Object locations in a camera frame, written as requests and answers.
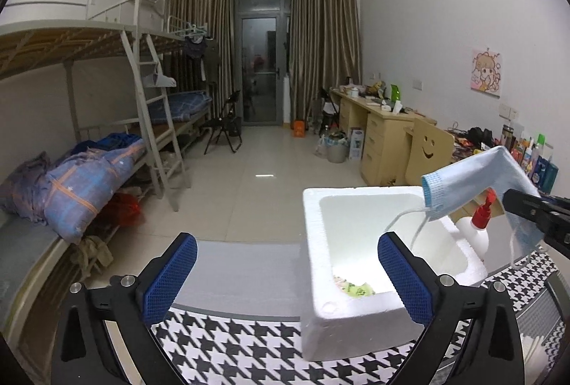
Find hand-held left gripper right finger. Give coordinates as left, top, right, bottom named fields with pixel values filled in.
left=378, top=232, right=524, bottom=385

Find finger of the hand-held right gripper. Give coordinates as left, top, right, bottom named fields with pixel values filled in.
left=502, top=188, right=556, bottom=231

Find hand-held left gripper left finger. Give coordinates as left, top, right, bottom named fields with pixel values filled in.
left=50, top=232, right=198, bottom=385

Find blue face mask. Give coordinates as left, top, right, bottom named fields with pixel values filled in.
left=384, top=145, right=548, bottom=274

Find white foam box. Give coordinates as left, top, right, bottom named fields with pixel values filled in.
left=302, top=185, right=489, bottom=361

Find row of toiletry bottles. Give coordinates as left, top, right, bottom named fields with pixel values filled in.
left=501, top=124, right=559, bottom=194

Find green snack packet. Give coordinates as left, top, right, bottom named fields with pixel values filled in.
left=334, top=276, right=375, bottom=297

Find white lotion bottle red pump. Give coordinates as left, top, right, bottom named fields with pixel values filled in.
left=455, top=189, right=497, bottom=265

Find red plastic bag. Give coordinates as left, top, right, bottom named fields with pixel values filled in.
left=107, top=192, right=142, bottom=230

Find khaki cloth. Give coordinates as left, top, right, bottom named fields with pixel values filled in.
left=73, top=236, right=114, bottom=279

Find black rounded item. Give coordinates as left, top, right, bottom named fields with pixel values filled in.
left=467, top=127, right=495, bottom=147

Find black white houndstooth table cloth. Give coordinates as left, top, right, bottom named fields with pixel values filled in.
left=150, top=249, right=570, bottom=385

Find wooden chair with smiley cutout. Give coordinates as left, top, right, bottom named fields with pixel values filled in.
left=403, top=118, right=455, bottom=185

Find blue plaid quilt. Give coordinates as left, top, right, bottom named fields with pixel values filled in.
left=45, top=134, right=147, bottom=244

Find grey metal bucket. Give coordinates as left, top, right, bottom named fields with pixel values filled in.
left=327, top=135, right=349, bottom=163

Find blue white carton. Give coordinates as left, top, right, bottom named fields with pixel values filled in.
left=348, top=127, right=367, bottom=160

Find light wooden desk with drawers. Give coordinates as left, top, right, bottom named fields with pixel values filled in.
left=330, top=87, right=439, bottom=187

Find black folding chair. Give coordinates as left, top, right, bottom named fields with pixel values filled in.
left=203, top=90, right=243, bottom=155

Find white metal bed ladder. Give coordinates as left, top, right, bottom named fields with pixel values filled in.
left=120, top=31, right=184, bottom=211

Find blue plaid mattress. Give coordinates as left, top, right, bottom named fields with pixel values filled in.
left=148, top=92, right=212, bottom=123

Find purple patterned blanket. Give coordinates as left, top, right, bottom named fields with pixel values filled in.
left=0, top=151, right=52, bottom=225

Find dark hanging clothes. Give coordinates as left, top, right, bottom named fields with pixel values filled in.
left=184, top=35, right=210, bottom=80

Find brown curtain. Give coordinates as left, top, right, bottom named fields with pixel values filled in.
left=164, top=0, right=234, bottom=120
left=290, top=0, right=362, bottom=127

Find glass balcony door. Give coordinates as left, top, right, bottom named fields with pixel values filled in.
left=234, top=0, right=292, bottom=127

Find white metal bunk bed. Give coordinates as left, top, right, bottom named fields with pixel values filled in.
left=142, top=15, right=214, bottom=163
left=0, top=0, right=188, bottom=279

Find pink cartoon wall poster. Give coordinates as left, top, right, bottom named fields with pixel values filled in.
left=468, top=48, right=503, bottom=96

